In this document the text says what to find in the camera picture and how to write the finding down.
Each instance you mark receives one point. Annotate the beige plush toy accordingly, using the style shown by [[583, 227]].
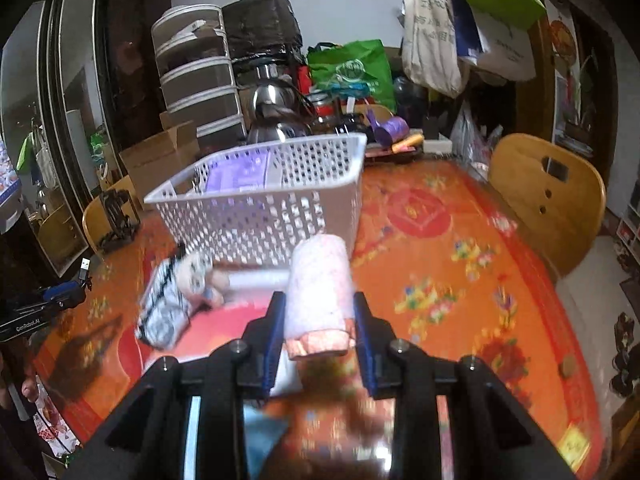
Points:
[[200, 272]]

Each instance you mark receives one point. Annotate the dark blue hanging bag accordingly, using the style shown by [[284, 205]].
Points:
[[465, 25]]

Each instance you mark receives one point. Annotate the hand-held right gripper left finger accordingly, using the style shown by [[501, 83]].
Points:
[[274, 340]]

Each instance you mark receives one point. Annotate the mirrored wardrobe door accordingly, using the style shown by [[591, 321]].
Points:
[[30, 135]]

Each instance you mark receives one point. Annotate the black metal stand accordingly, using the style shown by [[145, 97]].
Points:
[[117, 220]]

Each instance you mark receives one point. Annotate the purple plastic cup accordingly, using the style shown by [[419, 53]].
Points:
[[390, 130]]

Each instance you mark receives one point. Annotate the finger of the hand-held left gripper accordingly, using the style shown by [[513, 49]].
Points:
[[62, 292]]

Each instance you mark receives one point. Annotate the wooden chair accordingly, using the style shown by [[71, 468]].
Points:
[[92, 222], [545, 200]]

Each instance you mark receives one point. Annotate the white hanging bag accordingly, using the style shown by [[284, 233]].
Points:
[[505, 50]]

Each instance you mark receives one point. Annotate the large steel kettle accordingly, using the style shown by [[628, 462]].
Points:
[[277, 131]]

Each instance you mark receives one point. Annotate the black-and-white striped cloth pouch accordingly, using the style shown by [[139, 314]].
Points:
[[160, 305]]

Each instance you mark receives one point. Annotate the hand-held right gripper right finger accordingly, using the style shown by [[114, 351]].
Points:
[[364, 345]]

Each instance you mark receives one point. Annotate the pink towel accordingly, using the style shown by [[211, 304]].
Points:
[[320, 290]]

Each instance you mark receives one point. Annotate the orange floral tablecloth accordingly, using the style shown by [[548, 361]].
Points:
[[450, 260]]

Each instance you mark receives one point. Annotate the white rolled towel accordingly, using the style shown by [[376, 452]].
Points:
[[255, 282]]

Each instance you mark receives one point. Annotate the black wrapped box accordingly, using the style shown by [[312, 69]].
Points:
[[262, 25]]

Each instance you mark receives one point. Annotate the person's left hand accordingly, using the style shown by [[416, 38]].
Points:
[[29, 386]]

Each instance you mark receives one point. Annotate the red wall decoration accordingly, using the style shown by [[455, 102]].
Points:
[[562, 40]]

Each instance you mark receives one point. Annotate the brown cardboard box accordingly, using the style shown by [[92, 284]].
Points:
[[160, 155]]

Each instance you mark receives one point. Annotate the green shopping bag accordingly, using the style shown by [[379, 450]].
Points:
[[355, 70]]

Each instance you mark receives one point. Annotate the yellow plastic toy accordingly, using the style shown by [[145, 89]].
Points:
[[407, 142]]

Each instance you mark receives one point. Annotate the small steel kettle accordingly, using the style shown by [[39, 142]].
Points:
[[272, 95]]

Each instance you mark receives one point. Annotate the white perforated plastic basket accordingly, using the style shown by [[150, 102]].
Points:
[[260, 210]]

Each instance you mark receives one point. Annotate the purple tissue packet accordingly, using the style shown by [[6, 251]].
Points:
[[235, 175]]

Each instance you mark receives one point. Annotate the grey plastic drawer unit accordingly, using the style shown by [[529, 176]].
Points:
[[197, 75]]

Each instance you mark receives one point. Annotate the beige canvas tote bag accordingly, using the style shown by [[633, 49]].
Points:
[[430, 40]]

